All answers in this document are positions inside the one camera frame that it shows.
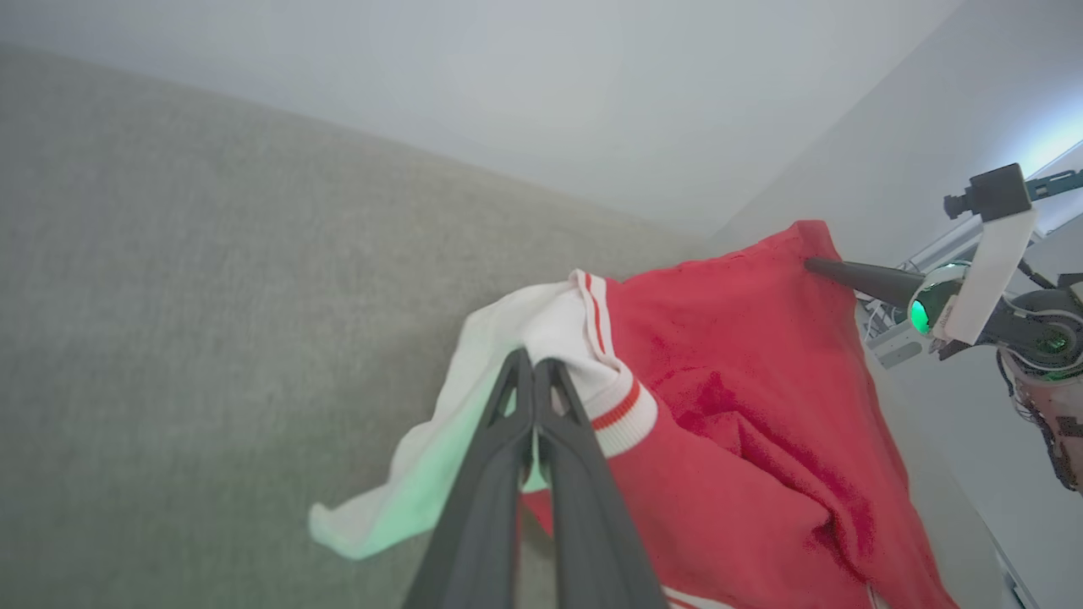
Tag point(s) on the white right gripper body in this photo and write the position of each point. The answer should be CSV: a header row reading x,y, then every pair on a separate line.
x,y
935,304

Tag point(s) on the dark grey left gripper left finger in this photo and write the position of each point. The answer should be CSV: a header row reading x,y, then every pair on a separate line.
x,y
482,507

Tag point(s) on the wrist camera with white bracket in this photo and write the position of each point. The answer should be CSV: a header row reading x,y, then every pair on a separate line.
x,y
998,254

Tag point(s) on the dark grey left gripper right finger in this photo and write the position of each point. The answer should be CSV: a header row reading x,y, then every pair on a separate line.
x,y
584,524

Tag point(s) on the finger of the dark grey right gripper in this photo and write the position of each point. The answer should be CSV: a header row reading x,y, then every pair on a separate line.
x,y
871,279

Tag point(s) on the red garment with white trim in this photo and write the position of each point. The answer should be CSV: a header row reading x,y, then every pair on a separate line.
x,y
744,406

